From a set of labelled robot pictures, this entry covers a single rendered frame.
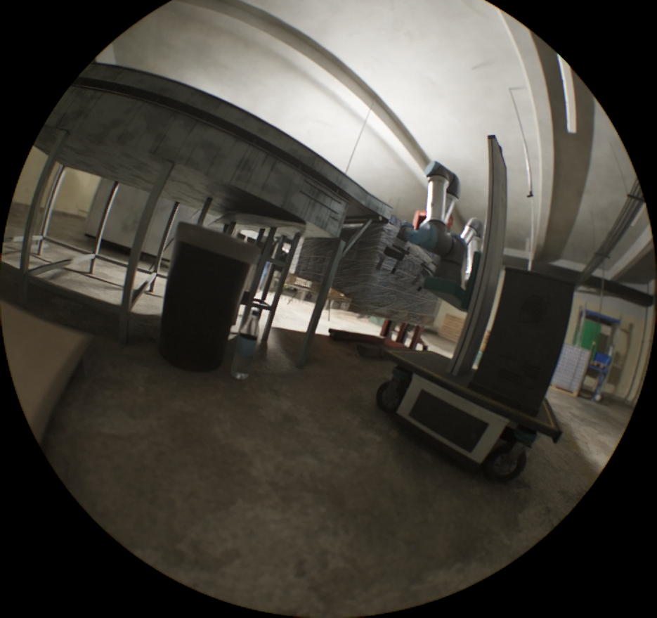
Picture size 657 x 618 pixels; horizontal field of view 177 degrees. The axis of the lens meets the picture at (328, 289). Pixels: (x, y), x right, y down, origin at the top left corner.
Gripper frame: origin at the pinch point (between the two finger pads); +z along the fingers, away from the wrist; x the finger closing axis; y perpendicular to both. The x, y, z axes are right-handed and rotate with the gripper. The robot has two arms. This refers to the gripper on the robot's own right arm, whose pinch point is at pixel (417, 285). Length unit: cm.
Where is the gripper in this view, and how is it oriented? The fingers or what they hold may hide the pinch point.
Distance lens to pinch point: 165.7
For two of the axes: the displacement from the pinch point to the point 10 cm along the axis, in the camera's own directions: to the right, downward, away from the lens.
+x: 6.4, 3.4, 6.9
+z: -6.3, 7.5, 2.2
